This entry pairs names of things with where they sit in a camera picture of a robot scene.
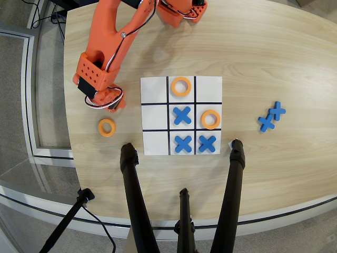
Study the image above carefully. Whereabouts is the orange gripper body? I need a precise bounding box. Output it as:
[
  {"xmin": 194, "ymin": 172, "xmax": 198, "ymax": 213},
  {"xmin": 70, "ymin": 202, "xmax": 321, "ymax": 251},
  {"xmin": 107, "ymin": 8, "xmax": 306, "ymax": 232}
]
[{"xmin": 91, "ymin": 86, "xmax": 126, "ymax": 113}]

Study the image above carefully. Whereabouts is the white tic-tac-toe board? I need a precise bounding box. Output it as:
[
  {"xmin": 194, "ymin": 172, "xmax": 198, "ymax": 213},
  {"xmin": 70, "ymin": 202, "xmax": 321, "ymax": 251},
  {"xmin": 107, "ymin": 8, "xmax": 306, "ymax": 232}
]
[{"xmin": 140, "ymin": 76, "xmax": 223, "ymax": 156}]

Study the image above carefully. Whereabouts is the blue foam cross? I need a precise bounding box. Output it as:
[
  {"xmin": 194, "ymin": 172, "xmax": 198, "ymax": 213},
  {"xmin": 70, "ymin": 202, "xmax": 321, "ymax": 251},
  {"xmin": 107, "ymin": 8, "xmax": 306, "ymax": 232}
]
[
  {"xmin": 173, "ymin": 106, "xmax": 192, "ymax": 125},
  {"xmin": 257, "ymin": 113, "xmax": 276, "ymax": 132},
  {"xmin": 174, "ymin": 134, "xmax": 193, "ymax": 153},
  {"xmin": 267, "ymin": 101, "xmax": 286, "ymax": 122},
  {"xmin": 198, "ymin": 134, "xmax": 217, "ymax": 153}
]

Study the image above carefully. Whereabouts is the black tripod leg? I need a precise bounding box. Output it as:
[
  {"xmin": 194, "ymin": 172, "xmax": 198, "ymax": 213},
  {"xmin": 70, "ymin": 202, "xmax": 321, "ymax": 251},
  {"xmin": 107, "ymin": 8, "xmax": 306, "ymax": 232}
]
[
  {"xmin": 173, "ymin": 188, "xmax": 197, "ymax": 253},
  {"xmin": 210, "ymin": 139, "xmax": 246, "ymax": 253},
  {"xmin": 120, "ymin": 142, "xmax": 161, "ymax": 253}
]

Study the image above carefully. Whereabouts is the thin black stand pole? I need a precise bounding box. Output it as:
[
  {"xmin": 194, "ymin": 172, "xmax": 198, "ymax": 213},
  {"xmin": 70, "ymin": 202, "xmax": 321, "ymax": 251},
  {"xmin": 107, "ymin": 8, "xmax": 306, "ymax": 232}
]
[{"xmin": 38, "ymin": 188, "xmax": 95, "ymax": 253}]

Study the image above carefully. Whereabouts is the white robot wire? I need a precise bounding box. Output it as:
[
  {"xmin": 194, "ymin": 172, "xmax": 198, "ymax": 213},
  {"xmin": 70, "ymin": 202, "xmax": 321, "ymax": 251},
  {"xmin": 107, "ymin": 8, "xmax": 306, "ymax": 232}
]
[{"xmin": 84, "ymin": 0, "xmax": 197, "ymax": 109}]

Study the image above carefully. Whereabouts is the orange foam ring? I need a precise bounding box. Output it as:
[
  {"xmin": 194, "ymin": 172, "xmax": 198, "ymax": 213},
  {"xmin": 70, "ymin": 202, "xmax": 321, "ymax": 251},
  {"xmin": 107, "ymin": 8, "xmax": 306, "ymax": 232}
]
[
  {"xmin": 171, "ymin": 76, "xmax": 192, "ymax": 96},
  {"xmin": 98, "ymin": 118, "xmax": 117, "ymax": 138},
  {"xmin": 201, "ymin": 109, "xmax": 221, "ymax": 130}
]

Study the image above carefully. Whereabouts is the gray glass partition frame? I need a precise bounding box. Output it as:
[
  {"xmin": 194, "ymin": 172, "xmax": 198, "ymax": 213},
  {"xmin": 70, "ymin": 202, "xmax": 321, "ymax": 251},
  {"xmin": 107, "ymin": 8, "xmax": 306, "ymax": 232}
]
[{"xmin": 0, "ymin": 22, "xmax": 75, "ymax": 161}]

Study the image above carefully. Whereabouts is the black floor cable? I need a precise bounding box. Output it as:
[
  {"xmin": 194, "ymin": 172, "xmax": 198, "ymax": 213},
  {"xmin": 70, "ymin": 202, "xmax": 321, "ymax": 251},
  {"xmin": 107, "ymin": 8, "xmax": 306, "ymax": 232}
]
[
  {"xmin": 30, "ymin": 0, "xmax": 44, "ymax": 30},
  {"xmin": 49, "ymin": 4, "xmax": 66, "ymax": 42}
]

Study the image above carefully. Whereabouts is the black stand cable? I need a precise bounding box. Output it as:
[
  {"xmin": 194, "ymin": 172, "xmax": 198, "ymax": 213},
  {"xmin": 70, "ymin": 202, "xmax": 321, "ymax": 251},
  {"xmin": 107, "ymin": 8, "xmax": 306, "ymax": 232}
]
[{"xmin": 81, "ymin": 205, "xmax": 116, "ymax": 253}]

